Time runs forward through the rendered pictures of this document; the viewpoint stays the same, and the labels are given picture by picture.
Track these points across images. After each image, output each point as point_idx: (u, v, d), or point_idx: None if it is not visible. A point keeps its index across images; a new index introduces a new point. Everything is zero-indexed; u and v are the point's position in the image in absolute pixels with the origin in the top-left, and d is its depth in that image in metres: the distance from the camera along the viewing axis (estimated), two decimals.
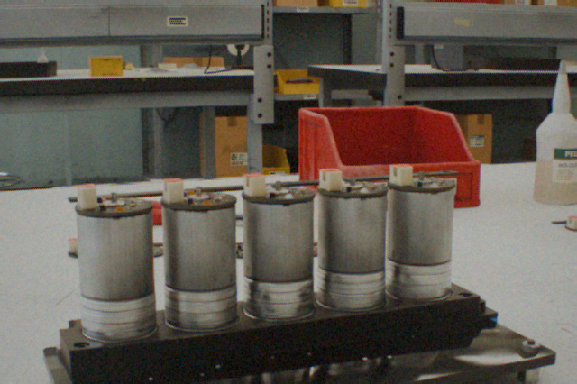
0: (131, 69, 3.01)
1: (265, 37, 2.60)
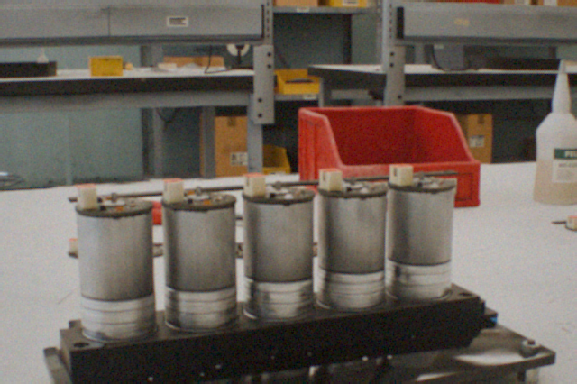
0: (131, 69, 3.01)
1: (265, 37, 2.60)
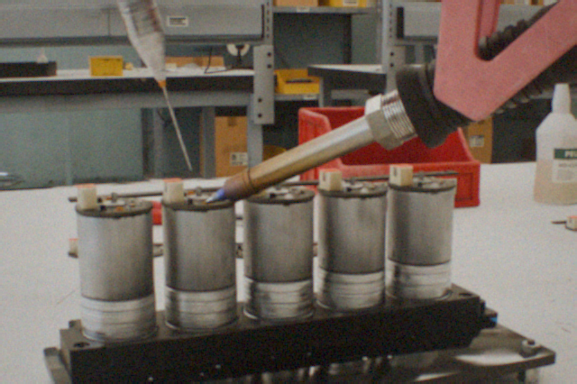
0: (131, 69, 3.01)
1: (265, 37, 2.60)
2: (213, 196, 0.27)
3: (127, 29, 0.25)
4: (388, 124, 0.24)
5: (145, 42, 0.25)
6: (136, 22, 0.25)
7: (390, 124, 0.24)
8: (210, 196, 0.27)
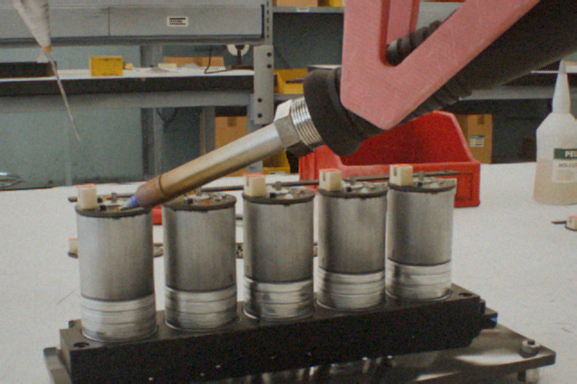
0: (131, 69, 3.01)
1: (265, 37, 2.60)
2: (126, 203, 0.26)
3: None
4: (297, 132, 0.23)
5: (26, 5, 0.23)
6: None
7: (298, 132, 0.23)
8: (123, 203, 0.26)
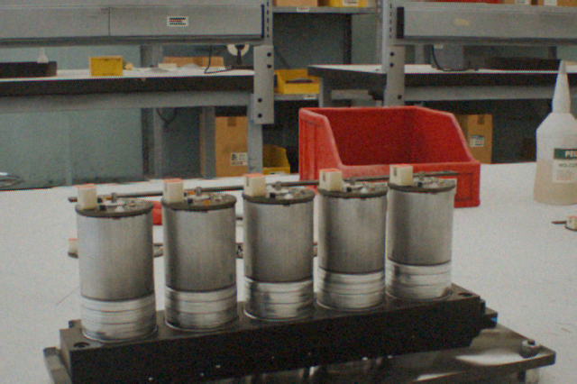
0: (131, 69, 3.01)
1: (265, 37, 2.60)
2: None
3: None
4: None
5: None
6: None
7: None
8: None
